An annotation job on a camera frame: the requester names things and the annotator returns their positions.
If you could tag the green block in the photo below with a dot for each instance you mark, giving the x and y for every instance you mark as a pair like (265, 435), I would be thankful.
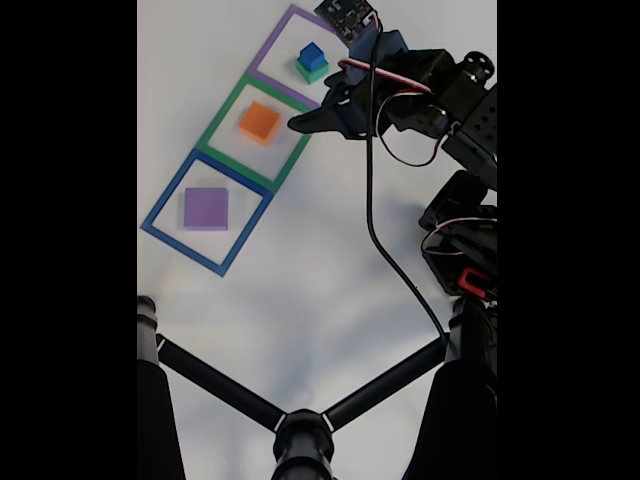
(312, 72)

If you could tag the orange block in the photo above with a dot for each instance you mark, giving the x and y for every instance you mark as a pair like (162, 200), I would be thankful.
(257, 122)

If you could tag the small blue block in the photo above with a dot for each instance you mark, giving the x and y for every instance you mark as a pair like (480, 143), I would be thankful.
(311, 55)

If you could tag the large purple block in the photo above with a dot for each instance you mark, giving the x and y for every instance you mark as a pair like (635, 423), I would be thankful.
(206, 209)

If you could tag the red clamp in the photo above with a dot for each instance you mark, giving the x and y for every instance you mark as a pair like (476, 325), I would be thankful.
(470, 282)

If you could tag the black tripod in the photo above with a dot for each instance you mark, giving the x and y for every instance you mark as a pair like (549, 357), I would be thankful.
(302, 440)

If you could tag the camera board with blue mount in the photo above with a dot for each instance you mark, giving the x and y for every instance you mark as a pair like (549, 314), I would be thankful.
(350, 20)

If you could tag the purple square frame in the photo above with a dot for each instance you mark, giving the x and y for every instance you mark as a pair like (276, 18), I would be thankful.
(272, 41)

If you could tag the green square frame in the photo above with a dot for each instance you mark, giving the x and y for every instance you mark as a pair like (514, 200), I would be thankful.
(223, 113)

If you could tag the blue square frame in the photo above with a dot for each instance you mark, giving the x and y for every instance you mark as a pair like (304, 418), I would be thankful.
(171, 190)

